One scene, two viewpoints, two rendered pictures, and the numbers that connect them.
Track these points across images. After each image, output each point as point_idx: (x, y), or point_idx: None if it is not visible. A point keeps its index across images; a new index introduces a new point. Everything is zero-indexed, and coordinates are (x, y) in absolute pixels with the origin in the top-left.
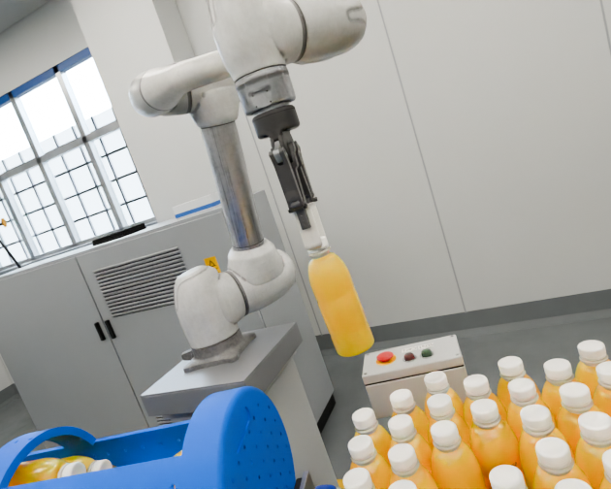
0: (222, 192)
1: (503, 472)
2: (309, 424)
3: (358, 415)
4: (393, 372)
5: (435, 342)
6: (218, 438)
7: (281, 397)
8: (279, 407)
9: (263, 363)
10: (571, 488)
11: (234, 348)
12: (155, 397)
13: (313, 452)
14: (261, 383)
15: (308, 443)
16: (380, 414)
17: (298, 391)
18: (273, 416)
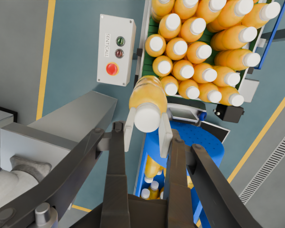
0: None
1: (248, 34)
2: (57, 114)
3: (171, 92)
4: (128, 67)
5: (105, 30)
6: (215, 159)
7: (57, 131)
8: (64, 131)
9: (59, 146)
10: (271, 10)
11: (38, 168)
12: (72, 201)
13: (68, 112)
14: (73, 144)
15: (67, 115)
16: (129, 79)
17: (44, 122)
18: (158, 135)
